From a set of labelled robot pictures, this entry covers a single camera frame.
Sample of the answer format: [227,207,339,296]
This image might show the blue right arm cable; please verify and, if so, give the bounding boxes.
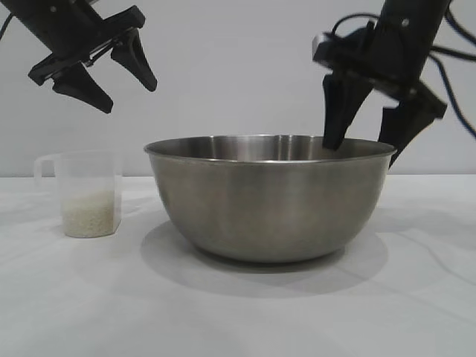
[431,5,476,141]

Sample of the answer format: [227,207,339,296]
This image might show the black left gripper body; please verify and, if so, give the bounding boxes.
[6,0,147,87]

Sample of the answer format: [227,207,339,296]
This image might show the white rice grains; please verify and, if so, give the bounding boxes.
[61,190,117,237]

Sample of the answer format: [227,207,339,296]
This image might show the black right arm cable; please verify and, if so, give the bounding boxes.
[427,43,476,62]

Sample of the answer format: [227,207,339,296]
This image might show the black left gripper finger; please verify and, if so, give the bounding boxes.
[51,62,114,115]
[111,29,158,93]

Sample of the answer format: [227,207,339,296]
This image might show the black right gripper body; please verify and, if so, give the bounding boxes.
[314,0,447,97]

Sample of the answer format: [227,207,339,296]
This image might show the stainless steel mixing bowl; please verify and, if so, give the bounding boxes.
[143,135,397,265]

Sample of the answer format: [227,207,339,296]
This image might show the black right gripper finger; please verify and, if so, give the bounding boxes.
[377,80,448,172]
[321,70,370,151]

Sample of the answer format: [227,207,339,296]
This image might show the translucent plastic measuring cup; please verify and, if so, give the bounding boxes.
[33,149,124,238]

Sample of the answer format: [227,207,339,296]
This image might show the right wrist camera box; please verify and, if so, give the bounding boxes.
[311,22,376,57]

